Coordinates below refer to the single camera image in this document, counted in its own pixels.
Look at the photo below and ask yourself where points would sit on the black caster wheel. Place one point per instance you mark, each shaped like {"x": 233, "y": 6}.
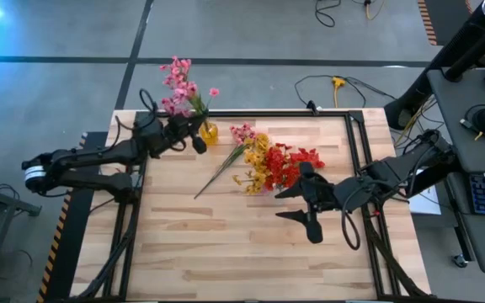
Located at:
{"x": 460, "y": 261}

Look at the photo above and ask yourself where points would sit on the yellow textured glass vase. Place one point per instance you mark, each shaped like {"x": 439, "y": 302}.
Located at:
{"x": 211, "y": 134}

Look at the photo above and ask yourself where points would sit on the black mat striped edge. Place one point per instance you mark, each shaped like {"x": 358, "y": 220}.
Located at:
{"x": 449, "y": 21}

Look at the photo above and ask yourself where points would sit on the yellow artificial flower bunch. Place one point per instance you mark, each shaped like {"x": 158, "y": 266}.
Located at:
{"x": 261, "y": 145}
{"x": 257, "y": 181}

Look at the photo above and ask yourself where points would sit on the black tower fan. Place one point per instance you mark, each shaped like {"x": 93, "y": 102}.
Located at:
{"x": 436, "y": 67}

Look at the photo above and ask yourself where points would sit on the pink artificial flower bunch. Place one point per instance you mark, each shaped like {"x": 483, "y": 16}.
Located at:
{"x": 242, "y": 134}
{"x": 179, "y": 88}

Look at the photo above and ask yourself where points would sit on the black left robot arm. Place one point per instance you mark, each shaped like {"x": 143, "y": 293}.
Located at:
{"x": 99, "y": 153}

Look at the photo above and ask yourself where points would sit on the red artificial flower bunch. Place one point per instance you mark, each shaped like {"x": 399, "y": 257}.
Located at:
{"x": 310, "y": 157}
{"x": 291, "y": 174}
{"x": 274, "y": 164}

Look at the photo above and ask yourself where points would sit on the black cylinder tube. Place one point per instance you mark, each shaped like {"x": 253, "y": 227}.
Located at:
{"x": 474, "y": 59}

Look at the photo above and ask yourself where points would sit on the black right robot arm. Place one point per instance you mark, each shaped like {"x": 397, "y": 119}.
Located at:
{"x": 394, "y": 166}

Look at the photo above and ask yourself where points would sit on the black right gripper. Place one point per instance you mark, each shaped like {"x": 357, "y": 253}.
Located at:
{"x": 324, "y": 195}

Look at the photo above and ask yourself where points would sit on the black table frame rails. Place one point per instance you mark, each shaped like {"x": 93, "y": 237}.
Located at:
{"x": 268, "y": 113}

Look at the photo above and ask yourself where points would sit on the black base plate hazard stripes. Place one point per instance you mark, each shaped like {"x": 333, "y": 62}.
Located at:
{"x": 78, "y": 235}

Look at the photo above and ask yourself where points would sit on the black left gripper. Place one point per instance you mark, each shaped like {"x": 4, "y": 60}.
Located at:
{"x": 181, "y": 130}

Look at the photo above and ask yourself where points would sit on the grey desk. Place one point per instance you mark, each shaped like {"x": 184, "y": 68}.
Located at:
{"x": 478, "y": 235}

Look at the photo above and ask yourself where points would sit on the white paper sheet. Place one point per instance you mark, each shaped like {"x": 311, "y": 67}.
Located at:
{"x": 425, "y": 202}

